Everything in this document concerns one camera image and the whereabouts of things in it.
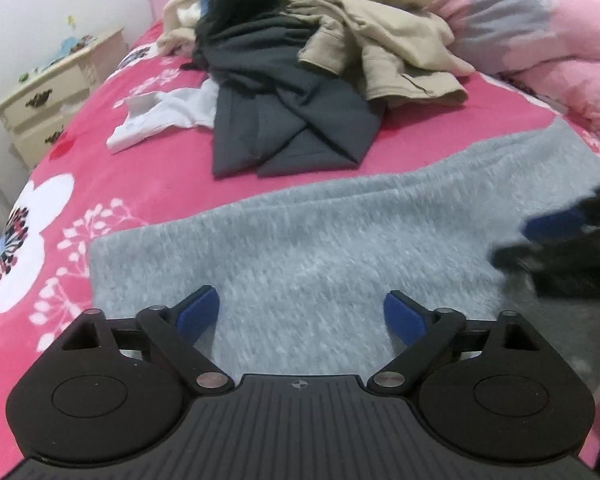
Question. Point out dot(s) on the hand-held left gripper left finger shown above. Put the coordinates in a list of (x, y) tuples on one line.
[(200, 312)]

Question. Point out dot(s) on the beige pants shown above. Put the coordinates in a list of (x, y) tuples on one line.
[(395, 45)]

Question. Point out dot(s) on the pink floral quilt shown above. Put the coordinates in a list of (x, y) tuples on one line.
[(520, 25)]

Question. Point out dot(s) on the yellow wall sticker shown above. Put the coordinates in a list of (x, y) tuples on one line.
[(71, 20)]

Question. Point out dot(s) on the black garment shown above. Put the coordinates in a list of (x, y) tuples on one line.
[(245, 15)]

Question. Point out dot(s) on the grey hoodie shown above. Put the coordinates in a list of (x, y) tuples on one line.
[(330, 240)]

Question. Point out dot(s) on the dark grey pants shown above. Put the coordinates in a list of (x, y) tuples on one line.
[(290, 110)]

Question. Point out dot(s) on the blue paper cutout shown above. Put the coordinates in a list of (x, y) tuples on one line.
[(65, 52)]

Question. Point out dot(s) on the pink floral bed blanket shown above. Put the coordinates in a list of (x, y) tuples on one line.
[(130, 185)]

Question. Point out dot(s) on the cream fleece garment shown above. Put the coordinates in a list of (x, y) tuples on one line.
[(180, 20)]

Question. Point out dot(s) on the cream nightstand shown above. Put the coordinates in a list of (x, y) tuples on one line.
[(45, 105)]

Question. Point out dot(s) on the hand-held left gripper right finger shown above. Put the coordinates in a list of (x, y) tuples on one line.
[(405, 317)]

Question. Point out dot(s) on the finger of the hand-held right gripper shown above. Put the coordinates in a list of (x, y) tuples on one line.
[(520, 257), (555, 222)]

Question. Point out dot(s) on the white garment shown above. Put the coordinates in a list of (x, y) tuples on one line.
[(160, 115)]

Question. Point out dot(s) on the small green toy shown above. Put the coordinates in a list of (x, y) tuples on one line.
[(24, 77)]

